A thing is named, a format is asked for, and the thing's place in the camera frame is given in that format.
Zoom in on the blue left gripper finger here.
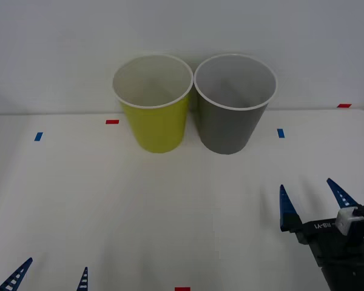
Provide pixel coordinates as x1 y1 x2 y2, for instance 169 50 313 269
76 267 89 291
0 257 33 291

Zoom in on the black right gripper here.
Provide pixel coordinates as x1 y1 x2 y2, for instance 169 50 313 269
278 178 364 268

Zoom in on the grey plastic bin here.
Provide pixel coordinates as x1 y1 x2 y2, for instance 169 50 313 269
193 53 278 155

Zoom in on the yellow-green plastic bin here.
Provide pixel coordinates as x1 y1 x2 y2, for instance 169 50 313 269
112 53 194 154

